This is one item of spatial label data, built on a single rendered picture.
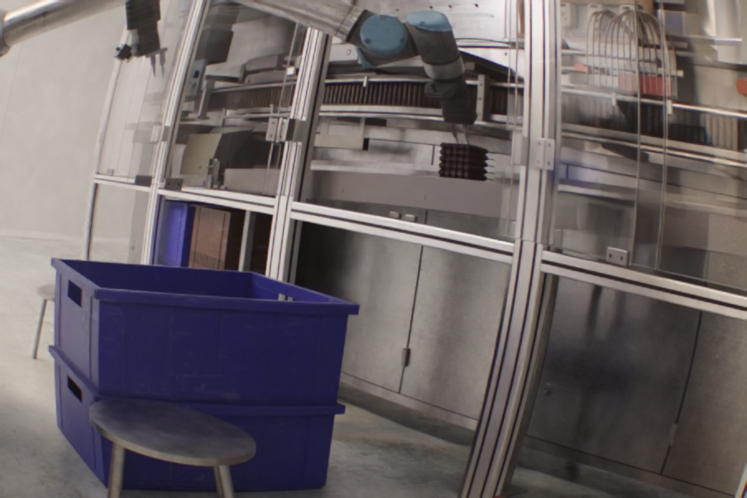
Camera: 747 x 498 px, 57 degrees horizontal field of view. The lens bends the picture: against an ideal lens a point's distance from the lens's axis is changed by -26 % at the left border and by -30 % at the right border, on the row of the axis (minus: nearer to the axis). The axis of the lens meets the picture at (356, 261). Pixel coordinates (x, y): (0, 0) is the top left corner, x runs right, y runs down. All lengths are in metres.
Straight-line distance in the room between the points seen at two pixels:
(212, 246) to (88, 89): 4.08
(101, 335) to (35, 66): 5.17
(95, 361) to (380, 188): 0.90
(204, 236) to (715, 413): 1.89
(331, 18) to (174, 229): 1.56
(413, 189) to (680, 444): 0.96
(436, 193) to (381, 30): 0.49
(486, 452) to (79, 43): 5.53
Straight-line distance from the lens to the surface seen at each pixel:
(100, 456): 1.64
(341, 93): 2.59
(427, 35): 1.82
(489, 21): 2.66
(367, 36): 1.66
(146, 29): 1.56
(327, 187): 2.30
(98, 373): 1.57
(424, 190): 2.01
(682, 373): 1.78
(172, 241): 3.10
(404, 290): 2.44
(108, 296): 1.54
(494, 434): 1.72
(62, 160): 6.66
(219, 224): 2.78
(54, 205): 6.67
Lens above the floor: 0.66
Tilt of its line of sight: 5 degrees down
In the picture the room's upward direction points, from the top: 8 degrees clockwise
